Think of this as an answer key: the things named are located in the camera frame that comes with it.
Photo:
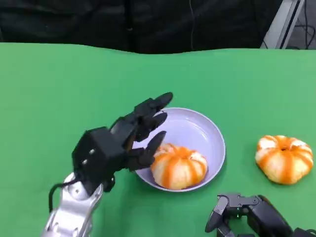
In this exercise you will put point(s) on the black backdrop curtain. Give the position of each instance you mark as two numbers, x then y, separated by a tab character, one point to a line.
98	22

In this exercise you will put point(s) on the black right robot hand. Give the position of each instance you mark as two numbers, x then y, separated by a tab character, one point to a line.
261	214

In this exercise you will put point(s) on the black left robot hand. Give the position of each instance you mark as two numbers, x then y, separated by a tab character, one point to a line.
140	118

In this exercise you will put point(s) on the green table cloth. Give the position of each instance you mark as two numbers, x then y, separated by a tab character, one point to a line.
74	86

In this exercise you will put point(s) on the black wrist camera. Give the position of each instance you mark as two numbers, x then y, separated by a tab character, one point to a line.
98	153
306	233

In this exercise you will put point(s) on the orange and white bread roll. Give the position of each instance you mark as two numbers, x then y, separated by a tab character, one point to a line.
180	168
284	163

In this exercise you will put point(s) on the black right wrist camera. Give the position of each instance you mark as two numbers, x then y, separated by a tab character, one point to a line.
306	233

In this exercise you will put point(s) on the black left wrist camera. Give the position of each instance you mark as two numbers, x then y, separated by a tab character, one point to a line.
98	153

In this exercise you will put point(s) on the silver metal frame post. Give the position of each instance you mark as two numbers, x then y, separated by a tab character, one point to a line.
281	24

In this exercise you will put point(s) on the lilac plate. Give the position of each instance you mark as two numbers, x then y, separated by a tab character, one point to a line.
192	128

